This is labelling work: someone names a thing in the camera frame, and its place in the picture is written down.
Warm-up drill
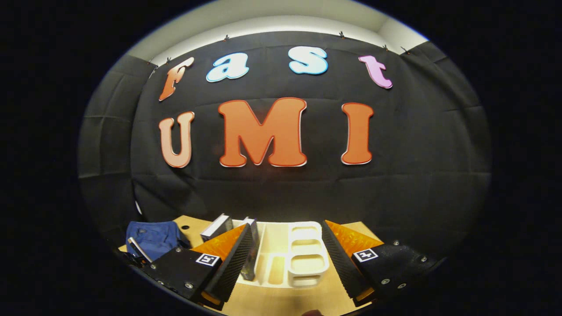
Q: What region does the grey white book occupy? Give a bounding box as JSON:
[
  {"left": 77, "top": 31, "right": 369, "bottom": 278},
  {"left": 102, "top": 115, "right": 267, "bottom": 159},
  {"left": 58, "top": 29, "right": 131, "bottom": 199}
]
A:
[{"left": 201, "top": 214, "right": 233, "bottom": 242}]

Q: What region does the blue-edged book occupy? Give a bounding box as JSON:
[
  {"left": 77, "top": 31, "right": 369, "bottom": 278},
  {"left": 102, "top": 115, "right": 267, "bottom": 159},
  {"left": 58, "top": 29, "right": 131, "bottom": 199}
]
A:
[{"left": 239, "top": 217, "right": 260, "bottom": 281}]

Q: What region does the white bookshelf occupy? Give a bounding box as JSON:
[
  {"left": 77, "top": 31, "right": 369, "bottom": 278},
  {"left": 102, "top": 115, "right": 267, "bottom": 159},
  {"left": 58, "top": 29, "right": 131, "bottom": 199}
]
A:
[{"left": 200, "top": 217, "right": 330, "bottom": 288}]

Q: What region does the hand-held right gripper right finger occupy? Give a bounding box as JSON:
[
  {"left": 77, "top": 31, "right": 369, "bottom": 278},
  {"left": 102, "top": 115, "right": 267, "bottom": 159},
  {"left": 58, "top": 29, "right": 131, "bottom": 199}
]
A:
[{"left": 322, "top": 219, "right": 446, "bottom": 307}]

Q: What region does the blue schoolbag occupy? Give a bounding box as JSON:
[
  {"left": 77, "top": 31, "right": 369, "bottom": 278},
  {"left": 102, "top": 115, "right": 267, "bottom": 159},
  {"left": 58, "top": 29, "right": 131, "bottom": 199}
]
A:
[{"left": 125, "top": 221, "right": 191, "bottom": 264}]

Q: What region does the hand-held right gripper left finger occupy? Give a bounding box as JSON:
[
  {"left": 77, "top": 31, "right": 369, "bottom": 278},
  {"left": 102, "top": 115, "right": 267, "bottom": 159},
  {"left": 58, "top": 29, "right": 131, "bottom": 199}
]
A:
[{"left": 145, "top": 223, "right": 257, "bottom": 306}]

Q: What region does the black backdrop cloth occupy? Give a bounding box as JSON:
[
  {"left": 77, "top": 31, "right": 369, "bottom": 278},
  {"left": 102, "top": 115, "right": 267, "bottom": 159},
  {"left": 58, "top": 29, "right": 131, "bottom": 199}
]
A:
[{"left": 78, "top": 31, "right": 491, "bottom": 259}]

